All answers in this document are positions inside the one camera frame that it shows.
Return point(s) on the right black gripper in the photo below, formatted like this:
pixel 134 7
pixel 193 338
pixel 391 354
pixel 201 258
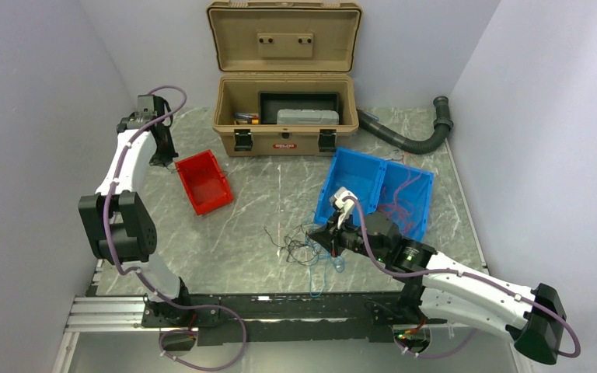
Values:
pixel 329 235

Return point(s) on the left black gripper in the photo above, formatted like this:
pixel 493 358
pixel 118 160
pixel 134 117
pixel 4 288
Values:
pixel 165 158

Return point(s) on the blue two-compartment plastic bin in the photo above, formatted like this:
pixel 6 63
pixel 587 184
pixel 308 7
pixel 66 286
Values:
pixel 400 192

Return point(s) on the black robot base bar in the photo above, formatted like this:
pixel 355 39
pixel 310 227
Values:
pixel 280 317

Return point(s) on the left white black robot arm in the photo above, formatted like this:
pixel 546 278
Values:
pixel 118 226

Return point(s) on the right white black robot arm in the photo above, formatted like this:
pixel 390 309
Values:
pixel 438 287

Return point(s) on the red plastic bin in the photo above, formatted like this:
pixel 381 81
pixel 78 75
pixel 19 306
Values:
pixel 204 182

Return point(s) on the silver wrench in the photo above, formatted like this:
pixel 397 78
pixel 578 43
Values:
pixel 396 155

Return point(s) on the black tray in toolbox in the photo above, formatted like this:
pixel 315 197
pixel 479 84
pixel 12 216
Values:
pixel 270 102

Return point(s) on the grey case in toolbox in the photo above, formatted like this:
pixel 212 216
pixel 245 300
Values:
pixel 308 117

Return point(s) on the tan plastic toolbox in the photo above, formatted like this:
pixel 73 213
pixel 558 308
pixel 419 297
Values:
pixel 283 46

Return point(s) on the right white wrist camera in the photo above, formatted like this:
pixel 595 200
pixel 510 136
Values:
pixel 343 204

